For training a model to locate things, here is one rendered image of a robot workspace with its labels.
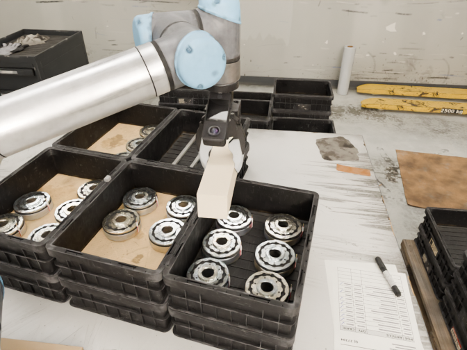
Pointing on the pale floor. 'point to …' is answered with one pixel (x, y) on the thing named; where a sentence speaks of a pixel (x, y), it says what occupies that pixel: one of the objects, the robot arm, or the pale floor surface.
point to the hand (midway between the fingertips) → (221, 169)
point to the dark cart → (40, 58)
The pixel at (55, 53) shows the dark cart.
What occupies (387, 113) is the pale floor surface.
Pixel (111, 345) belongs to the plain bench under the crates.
